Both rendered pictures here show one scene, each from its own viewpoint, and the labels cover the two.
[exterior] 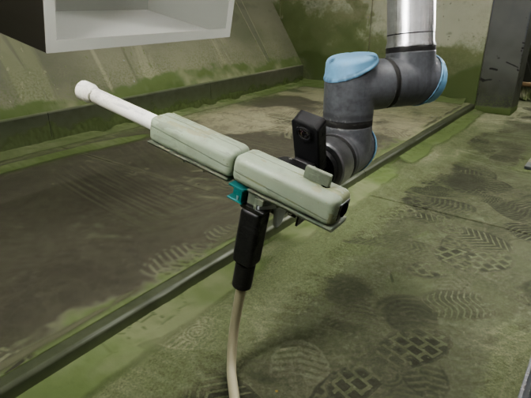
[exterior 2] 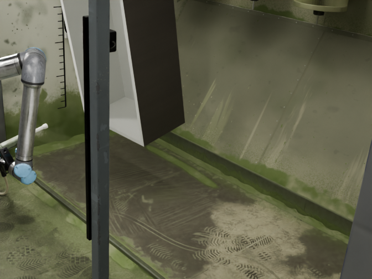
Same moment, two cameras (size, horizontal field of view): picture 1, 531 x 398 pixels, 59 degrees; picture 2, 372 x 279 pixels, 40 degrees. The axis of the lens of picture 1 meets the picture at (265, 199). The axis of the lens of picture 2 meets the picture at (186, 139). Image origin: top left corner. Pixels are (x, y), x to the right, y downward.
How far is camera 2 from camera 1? 358 cm
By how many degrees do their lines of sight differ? 88
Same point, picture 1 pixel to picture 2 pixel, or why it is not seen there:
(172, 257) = (59, 186)
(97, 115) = (225, 165)
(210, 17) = (153, 135)
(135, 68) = (264, 156)
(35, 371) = not seen: hidden behind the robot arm
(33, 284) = (58, 167)
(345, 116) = not seen: hidden behind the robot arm
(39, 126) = (200, 151)
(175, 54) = (301, 166)
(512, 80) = not seen: outside the picture
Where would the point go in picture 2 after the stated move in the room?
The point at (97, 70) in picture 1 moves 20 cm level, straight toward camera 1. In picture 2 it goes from (243, 145) to (216, 145)
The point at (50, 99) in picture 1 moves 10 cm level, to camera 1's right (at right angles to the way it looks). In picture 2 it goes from (211, 144) to (210, 149)
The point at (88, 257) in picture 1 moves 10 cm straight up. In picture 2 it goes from (69, 174) to (68, 160)
